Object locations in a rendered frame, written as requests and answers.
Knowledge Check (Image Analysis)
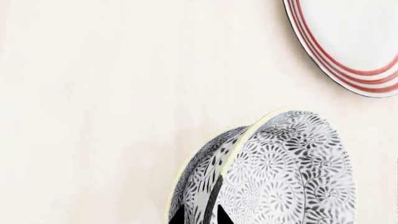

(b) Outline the black white floral patterned bowl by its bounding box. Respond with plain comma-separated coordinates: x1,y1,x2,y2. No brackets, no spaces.
208,110,358,224
164,125,250,224

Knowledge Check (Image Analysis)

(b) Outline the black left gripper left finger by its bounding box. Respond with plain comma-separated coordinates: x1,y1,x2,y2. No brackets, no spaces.
168,204,187,224

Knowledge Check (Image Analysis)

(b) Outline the white plate with red rings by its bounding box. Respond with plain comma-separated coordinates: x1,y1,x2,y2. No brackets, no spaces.
282,0,398,99

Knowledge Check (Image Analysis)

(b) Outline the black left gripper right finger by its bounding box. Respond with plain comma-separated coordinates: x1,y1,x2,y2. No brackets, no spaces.
216,203,233,224

